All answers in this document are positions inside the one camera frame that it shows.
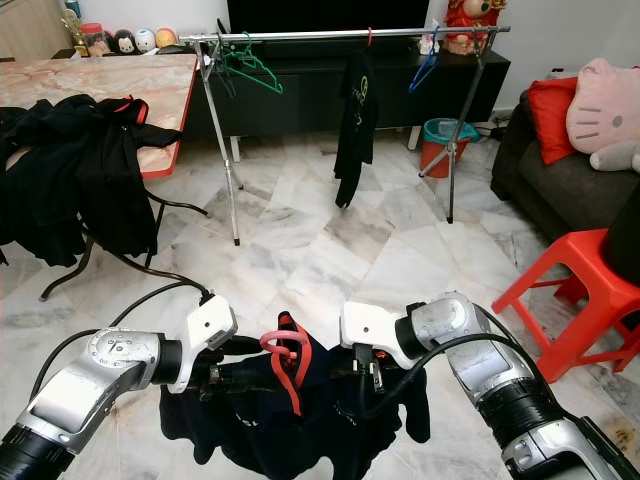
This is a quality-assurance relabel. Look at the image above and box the red hanger with pink hook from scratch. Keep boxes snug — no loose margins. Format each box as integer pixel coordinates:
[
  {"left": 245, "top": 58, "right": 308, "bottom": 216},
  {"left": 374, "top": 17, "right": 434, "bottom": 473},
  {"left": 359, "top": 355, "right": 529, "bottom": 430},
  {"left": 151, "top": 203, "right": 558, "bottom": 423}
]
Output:
[{"left": 258, "top": 312, "right": 311, "bottom": 416}]

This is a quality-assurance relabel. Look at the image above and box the navy garment with red trim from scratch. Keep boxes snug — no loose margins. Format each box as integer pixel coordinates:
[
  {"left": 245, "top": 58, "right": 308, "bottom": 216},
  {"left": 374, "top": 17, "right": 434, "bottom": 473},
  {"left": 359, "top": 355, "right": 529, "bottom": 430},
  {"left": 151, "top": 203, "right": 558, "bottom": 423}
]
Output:
[{"left": 160, "top": 335, "right": 431, "bottom": 480}]

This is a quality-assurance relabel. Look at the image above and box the green plastic hanger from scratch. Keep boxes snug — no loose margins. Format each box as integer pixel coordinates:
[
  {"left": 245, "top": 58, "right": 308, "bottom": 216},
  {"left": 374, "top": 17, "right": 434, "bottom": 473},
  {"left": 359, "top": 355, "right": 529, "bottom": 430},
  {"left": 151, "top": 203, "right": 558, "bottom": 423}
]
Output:
[{"left": 222, "top": 35, "right": 286, "bottom": 94}]

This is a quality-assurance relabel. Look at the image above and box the blue plastic hanger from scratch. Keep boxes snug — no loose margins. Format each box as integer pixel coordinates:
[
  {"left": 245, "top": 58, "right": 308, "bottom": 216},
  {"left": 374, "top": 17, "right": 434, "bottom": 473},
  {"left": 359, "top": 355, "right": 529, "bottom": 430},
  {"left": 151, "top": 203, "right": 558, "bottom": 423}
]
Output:
[{"left": 408, "top": 42, "right": 443, "bottom": 94}]

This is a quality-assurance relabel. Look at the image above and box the red plastic stool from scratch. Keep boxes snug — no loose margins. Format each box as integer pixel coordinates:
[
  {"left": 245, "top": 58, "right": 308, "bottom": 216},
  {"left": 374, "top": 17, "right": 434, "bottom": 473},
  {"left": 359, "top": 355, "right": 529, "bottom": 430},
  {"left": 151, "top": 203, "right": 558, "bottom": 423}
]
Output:
[{"left": 492, "top": 228, "right": 640, "bottom": 381}]

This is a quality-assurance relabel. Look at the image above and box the red bin with teal bag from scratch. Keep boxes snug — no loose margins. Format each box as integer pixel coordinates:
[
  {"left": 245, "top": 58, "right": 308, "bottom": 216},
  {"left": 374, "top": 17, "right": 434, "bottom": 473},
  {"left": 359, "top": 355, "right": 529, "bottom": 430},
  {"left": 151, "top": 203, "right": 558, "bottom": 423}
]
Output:
[{"left": 418, "top": 117, "right": 479, "bottom": 179}]

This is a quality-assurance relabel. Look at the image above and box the black clothes heap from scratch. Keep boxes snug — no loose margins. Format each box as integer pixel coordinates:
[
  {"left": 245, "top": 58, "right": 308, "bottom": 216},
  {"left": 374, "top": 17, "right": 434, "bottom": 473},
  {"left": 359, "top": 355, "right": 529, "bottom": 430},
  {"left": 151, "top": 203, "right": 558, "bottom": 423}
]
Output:
[{"left": 0, "top": 93, "right": 186, "bottom": 269}]

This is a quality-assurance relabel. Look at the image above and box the black TV cabinet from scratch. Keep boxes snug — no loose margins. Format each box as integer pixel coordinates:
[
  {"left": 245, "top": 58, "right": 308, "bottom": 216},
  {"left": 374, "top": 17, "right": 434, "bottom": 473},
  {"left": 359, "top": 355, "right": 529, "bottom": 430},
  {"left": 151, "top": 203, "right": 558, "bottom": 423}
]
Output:
[{"left": 190, "top": 48, "right": 511, "bottom": 136}]

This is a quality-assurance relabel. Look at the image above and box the dark brown sofa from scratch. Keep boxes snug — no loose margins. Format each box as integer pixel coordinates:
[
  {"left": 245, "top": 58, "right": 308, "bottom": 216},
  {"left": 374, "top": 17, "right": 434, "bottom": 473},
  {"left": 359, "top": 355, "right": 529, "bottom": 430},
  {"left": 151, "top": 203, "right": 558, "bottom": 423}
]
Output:
[{"left": 490, "top": 88, "right": 640, "bottom": 246}]

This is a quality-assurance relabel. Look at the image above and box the black shirt with green print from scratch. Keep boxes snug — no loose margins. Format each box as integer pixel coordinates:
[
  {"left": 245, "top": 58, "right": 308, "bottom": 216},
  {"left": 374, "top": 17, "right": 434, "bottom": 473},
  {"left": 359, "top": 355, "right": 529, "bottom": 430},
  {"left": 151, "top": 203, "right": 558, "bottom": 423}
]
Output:
[{"left": 333, "top": 47, "right": 383, "bottom": 209}]

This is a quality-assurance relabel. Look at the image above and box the black bucket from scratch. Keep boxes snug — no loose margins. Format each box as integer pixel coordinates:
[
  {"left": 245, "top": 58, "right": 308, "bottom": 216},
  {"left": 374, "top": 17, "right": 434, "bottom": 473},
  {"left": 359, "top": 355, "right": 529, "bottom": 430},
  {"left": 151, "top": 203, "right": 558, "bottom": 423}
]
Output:
[{"left": 605, "top": 195, "right": 640, "bottom": 286}]

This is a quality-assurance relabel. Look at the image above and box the red cushion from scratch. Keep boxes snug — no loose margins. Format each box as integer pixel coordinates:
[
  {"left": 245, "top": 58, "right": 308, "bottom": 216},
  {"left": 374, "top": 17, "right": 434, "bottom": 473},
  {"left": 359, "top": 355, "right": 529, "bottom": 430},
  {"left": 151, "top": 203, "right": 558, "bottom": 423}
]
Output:
[{"left": 527, "top": 77, "right": 583, "bottom": 166}]

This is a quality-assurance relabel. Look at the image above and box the marble table with red edge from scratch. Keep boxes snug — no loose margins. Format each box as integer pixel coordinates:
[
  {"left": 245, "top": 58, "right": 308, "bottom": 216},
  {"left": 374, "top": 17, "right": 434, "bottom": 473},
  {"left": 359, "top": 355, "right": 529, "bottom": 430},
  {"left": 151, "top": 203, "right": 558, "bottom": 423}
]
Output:
[{"left": 0, "top": 52, "right": 211, "bottom": 301}]

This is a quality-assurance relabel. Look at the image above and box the metal clothes rack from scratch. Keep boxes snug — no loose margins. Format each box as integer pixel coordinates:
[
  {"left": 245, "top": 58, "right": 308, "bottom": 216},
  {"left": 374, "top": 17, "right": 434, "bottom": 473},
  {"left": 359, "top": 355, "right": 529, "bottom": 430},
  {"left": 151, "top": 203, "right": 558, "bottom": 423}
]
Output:
[{"left": 180, "top": 24, "right": 513, "bottom": 246}]

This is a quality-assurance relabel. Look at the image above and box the pink cat face pillow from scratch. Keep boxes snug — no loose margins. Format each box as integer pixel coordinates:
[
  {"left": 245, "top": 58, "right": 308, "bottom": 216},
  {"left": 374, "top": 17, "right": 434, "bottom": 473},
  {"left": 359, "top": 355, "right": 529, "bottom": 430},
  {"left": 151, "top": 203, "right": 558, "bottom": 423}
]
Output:
[{"left": 565, "top": 57, "right": 640, "bottom": 156}]

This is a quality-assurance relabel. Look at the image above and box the jar with red lid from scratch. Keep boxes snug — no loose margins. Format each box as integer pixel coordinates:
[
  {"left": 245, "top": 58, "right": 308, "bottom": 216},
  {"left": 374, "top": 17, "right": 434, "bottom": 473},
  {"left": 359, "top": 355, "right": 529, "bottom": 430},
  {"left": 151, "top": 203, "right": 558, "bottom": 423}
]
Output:
[{"left": 80, "top": 22, "right": 106, "bottom": 56}]

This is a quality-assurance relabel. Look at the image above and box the black television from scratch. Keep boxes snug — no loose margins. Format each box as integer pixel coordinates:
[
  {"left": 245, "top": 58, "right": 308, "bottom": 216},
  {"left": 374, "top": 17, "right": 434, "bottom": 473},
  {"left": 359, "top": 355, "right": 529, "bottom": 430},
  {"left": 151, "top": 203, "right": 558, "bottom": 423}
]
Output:
[{"left": 227, "top": 0, "right": 431, "bottom": 33}]

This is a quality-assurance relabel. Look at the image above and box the red laughing Buddha statue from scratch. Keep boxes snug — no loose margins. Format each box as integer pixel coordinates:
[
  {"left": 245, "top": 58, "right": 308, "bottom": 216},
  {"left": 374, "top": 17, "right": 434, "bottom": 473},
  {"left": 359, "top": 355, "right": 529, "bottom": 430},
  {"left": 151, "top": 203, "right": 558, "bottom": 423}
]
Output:
[{"left": 443, "top": 0, "right": 506, "bottom": 54}]

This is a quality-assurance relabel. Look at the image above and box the beige wooden cabinet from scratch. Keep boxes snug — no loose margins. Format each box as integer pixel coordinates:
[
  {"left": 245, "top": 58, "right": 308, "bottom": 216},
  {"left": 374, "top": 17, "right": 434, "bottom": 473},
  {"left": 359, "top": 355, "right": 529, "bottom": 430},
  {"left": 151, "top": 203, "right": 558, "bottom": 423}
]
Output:
[{"left": 0, "top": 0, "right": 73, "bottom": 61}]

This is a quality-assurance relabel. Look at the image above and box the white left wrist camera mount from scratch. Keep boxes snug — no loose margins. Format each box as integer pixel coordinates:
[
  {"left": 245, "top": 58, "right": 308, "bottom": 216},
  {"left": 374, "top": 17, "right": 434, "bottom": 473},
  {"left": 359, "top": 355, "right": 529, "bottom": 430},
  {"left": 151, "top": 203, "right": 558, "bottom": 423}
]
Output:
[{"left": 165, "top": 293, "right": 239, "bottom": 391}]

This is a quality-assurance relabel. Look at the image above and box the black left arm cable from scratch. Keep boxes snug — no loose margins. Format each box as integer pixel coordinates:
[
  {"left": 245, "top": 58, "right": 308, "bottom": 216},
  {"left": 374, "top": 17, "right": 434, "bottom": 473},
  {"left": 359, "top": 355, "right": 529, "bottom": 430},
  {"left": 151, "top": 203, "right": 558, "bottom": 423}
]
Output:
[{"left": 30, "top": 280, "right": 213, "bottom": 401}]

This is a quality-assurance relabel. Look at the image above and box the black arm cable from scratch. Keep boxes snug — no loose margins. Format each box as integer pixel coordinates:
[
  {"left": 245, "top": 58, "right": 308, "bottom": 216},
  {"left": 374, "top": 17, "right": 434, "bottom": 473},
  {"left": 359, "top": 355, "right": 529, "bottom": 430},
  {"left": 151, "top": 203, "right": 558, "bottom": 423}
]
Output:
[
  {"left": 30, "top": 280, "right": 213, "bottom": 401},
  {"left": 360, "top": 333, "right": 551, "bottom": 419}
]

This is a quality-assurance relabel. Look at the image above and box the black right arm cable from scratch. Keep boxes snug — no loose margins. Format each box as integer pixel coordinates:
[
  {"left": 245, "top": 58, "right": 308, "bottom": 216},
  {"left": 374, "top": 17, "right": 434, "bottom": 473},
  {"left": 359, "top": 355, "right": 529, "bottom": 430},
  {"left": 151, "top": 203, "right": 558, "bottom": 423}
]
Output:
[{"left": 360, "top": 333, "right": 551, "bottom": 419}]

